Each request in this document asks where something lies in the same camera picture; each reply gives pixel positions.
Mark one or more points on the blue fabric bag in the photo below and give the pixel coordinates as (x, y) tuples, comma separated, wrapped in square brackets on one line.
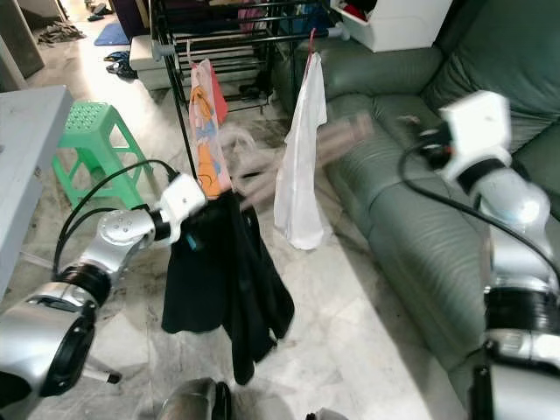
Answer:
[(302, 17)]

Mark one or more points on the green plastic stool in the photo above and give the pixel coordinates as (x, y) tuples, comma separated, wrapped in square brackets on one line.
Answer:
[(92, 118)]

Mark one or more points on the grey robot leg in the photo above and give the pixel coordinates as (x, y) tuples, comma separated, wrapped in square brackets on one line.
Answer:
[(324, 415), (197, 402)]

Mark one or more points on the white printed T-shirt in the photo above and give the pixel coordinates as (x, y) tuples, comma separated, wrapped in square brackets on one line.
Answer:
[(302, 175)]

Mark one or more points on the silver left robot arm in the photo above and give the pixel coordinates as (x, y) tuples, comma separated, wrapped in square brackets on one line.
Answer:
[(114, 254)]

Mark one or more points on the white upholstered bench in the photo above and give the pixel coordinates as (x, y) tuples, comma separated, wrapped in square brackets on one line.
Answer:
[(144, 57)]

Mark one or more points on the black metal drying rack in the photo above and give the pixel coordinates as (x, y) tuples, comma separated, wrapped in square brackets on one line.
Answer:
[(175, 105)]

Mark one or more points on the blue floor mat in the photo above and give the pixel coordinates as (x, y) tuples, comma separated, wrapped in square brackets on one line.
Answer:
[(112, 33)]

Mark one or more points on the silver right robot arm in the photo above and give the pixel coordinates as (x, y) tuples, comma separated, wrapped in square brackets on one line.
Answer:
[(516, 262)]

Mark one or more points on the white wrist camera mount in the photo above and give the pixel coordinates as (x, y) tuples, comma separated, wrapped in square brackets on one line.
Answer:
[(477, 131), (184, 197)]

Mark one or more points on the blue black sandal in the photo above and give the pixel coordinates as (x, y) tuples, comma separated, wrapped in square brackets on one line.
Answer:
[(122, 70), (118, 58)]

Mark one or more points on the grey left robot leg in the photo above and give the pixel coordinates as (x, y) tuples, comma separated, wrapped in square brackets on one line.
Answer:
[(197, 402)]

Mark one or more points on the magenta cloth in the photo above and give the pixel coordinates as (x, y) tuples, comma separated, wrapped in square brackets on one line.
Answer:
[(249, 16)]

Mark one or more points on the grey right robot leg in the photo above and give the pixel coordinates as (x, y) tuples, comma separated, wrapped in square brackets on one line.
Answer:
[(324, 415)]

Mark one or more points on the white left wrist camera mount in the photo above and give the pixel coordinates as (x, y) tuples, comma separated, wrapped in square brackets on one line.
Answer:
[(184, 197)]

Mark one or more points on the black garment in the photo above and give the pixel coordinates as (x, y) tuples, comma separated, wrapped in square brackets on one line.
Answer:
[(227, 289)]

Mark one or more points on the dark clothes pile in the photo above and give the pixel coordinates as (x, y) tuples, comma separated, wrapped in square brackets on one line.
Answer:
[(61, 32)]

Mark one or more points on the grey-green leather sofa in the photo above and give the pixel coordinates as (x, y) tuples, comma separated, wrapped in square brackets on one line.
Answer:
[(402, 262)]

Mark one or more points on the dark sandal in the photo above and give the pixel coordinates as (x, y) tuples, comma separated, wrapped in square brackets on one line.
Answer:
[(96, 9)]

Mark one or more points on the pink cartoon child garment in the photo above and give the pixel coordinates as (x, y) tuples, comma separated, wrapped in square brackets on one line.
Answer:
[(208, 131)]

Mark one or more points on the light blue plastic table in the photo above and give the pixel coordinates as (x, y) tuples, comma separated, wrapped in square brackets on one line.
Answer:
[(31, 175)]

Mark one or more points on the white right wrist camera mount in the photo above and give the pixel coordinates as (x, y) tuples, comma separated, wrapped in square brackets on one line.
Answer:
[(477, 131)]

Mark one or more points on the purple armchair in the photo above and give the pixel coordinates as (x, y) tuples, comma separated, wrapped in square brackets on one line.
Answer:
[(131, 17)]

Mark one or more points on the red clothes hanger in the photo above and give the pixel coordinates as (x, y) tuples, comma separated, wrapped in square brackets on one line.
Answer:
[(312, 44)]

